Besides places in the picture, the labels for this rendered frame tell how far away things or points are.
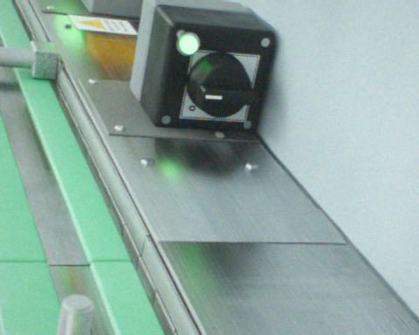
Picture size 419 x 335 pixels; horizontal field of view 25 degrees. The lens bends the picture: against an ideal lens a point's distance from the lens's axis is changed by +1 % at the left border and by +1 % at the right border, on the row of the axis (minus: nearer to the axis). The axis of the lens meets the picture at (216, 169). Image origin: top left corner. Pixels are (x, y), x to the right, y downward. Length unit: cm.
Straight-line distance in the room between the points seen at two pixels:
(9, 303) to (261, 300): 13
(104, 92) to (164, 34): 9
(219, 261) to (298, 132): 16
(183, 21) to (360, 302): 25
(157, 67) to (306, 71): 11
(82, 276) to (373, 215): 17
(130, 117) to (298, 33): 14
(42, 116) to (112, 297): 25
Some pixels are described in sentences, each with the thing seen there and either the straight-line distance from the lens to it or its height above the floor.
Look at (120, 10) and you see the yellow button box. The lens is 95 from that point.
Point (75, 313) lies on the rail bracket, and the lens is 36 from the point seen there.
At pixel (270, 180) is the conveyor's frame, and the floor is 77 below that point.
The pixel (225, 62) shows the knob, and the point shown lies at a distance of 66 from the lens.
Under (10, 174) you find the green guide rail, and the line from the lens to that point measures 62.
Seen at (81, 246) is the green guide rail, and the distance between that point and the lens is 56.
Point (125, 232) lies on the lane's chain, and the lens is 58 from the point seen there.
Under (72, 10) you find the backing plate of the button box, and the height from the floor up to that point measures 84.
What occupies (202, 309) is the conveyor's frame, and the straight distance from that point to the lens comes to 48.
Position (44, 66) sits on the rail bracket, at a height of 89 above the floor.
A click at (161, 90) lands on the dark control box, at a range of 68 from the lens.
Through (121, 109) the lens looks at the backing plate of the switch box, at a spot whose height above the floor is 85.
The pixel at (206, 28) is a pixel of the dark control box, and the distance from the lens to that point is 67.
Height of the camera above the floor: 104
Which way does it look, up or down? 21 degrees down
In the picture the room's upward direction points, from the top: 88 degrees counter-clockwise
